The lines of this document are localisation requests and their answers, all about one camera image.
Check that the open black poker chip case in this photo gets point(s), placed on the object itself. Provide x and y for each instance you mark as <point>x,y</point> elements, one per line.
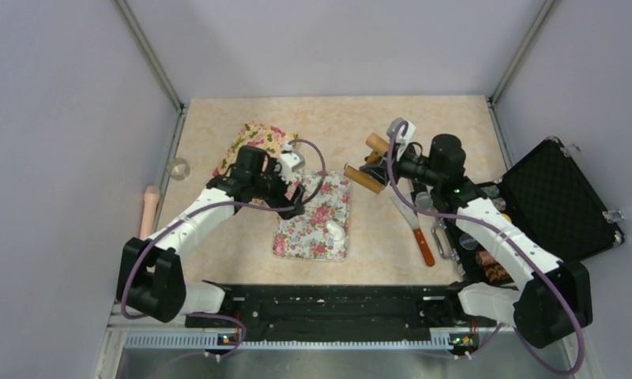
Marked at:
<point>545,195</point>

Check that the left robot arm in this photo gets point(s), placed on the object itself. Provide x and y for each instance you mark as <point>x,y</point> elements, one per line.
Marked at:
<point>151,282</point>

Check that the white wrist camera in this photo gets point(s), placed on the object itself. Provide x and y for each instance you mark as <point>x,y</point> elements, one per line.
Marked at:
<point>290,162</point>
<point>403,129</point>

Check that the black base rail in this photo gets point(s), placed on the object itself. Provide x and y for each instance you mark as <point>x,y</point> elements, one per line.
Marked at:
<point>339,315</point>

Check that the grey round knob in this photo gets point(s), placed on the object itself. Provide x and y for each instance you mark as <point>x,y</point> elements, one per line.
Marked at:
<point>423,201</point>

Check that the metal scraper with red handle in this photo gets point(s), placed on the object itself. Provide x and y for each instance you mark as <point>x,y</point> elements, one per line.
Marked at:
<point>413,221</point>

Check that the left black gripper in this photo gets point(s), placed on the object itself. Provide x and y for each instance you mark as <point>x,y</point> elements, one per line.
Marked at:
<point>280,199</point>

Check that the white dough piece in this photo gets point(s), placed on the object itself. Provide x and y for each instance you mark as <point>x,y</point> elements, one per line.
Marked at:
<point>335,231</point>

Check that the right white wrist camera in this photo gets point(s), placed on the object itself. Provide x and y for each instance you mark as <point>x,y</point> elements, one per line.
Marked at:
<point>403,129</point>

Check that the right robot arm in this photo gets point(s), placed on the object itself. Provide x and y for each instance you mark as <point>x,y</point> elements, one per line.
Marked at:
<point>551,299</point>

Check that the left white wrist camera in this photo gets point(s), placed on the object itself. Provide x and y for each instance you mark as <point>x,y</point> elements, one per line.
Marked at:
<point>290,162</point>

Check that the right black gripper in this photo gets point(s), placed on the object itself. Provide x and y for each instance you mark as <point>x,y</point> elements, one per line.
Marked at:
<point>379,169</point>

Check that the black ridged rolling stick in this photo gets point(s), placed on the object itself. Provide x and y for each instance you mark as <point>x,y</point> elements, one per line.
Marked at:
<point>417,187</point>

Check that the wooden double-ended rolling pin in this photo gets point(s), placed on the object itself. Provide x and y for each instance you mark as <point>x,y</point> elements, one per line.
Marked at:
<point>376,144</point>

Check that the yellow floral cloth pad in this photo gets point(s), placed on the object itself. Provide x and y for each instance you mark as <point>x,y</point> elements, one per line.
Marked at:
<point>255,134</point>

